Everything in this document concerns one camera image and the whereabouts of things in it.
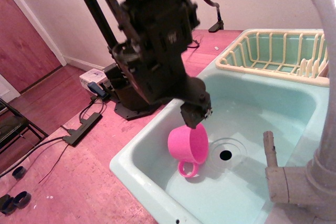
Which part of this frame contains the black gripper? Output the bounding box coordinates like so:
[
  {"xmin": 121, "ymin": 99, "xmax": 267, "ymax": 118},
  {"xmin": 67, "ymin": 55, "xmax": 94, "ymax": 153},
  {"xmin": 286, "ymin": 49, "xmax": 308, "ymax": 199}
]
[{"xmin": 167, "ymin": 76, "xmax": 212, "ymax": 129}]

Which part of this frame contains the pink plastic cup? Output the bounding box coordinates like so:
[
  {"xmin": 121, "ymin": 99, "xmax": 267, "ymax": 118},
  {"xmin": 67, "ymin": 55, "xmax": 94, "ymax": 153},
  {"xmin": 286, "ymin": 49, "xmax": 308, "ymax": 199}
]
[{"xmin": 167, "ymin": 123, "xmax": 209, "ymax": 178}]

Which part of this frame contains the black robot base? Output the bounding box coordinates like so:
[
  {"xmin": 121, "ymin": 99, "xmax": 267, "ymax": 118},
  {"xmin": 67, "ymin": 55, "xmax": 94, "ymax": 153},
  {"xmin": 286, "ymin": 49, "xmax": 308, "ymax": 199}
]
[{"xmin": 100, "ymin": 63, "xmax": 161, "ymax": 121}]

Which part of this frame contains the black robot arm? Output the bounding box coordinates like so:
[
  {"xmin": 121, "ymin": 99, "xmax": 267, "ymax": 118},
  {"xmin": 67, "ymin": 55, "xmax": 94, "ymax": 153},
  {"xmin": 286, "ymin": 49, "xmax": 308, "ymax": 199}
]
[{"xmin": 84, "ymin": 0, "xmax": 212, "ymax": 129}]

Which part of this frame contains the teal toy sink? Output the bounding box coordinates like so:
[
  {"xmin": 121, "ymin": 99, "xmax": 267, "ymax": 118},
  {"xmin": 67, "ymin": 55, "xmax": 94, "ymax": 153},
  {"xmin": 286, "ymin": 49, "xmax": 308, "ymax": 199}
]
[{"xmin": 110, "ymin": 56, "xmax": 335, "ymax": 223}]

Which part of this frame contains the white cardboard box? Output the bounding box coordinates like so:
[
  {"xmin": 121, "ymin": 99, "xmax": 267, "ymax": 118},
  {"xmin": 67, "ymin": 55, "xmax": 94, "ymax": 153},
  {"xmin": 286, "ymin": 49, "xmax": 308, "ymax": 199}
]
[{"xmin": 79, "ymin": 69, "xmax": 108, "ymax": 94}]

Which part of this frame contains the blue clamp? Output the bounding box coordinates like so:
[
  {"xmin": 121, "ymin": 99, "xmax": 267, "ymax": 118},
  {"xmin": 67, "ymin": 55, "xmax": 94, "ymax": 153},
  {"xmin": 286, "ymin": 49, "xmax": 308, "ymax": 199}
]
[{"xmin": 87, "ymin": 82, "xmax": 108, "ymax": 100}]

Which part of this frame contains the black power strip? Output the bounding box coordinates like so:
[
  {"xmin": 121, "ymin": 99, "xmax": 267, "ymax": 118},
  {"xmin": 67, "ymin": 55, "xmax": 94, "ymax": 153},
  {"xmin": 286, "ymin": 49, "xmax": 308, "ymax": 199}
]
[{"xmin": 62, "ymin": 112, "xmax": 102, "ymax": 147}]

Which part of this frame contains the cream dish rack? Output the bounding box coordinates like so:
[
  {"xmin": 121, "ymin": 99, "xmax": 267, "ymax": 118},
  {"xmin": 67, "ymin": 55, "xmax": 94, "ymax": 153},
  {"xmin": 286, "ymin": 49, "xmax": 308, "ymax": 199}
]
[{"xmin": 216, "ymin": 29, "xmax": 330, "ymax": 87}]

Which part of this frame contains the grey toy faucet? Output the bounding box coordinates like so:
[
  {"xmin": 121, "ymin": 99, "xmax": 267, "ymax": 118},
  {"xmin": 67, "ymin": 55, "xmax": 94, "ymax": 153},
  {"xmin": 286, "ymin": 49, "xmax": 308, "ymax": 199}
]
[{"xmin": 262, "ymin": 0, "xmax": 336, "ymax": 221}]

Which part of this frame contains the black metal chair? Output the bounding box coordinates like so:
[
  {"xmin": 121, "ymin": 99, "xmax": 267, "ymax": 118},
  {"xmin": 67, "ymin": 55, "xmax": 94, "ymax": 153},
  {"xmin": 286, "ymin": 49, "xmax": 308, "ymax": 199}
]
[{"xmin": 1, "ymin": 99, "xmax": 49, "ymax": 154}]

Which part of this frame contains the wooden door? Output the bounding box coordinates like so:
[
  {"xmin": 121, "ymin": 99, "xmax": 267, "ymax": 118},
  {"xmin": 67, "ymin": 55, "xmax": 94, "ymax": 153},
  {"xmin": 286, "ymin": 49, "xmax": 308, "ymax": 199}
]
[{"xmin": 1, "ymin": 0, "xmax": 61, "ymax": 93}]

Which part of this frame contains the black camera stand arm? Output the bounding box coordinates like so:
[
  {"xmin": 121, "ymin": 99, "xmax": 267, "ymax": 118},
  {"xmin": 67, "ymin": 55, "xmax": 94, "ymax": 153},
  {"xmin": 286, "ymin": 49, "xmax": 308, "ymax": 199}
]
[{"xmin": 203, "ymin": 0, "xmax": 224, "ymax": 33}]

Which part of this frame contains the black tape ring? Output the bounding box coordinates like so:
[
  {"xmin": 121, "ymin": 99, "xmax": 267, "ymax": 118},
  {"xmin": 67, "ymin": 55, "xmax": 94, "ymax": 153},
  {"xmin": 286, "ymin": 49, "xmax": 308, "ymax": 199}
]
[
  {"xmin": 0, "ymin": 194, "xmax": 17, "ymax": 216},
  {"xmin": 13, "ymin": 191, "xmax": 32, "ymax": 209},
  {"xmin": 12, "ymin": 166, "xmax": 27, "ymax": 180}
]

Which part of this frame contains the black cable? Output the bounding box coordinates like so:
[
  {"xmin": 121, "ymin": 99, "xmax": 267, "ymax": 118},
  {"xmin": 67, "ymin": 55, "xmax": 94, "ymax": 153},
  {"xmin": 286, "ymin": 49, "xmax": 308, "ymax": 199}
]
[{"xmin": 0, "ymin": 136, "xmax": 65, "ymax": 179}]

